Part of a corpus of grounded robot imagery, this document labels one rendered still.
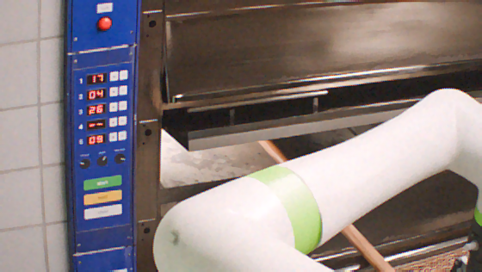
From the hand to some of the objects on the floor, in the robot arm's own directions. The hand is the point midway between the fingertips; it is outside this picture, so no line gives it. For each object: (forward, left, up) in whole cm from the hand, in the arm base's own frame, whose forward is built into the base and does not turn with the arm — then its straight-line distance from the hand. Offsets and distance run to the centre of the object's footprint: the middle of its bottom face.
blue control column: (-26, +195, -147) cm, 246 cm away
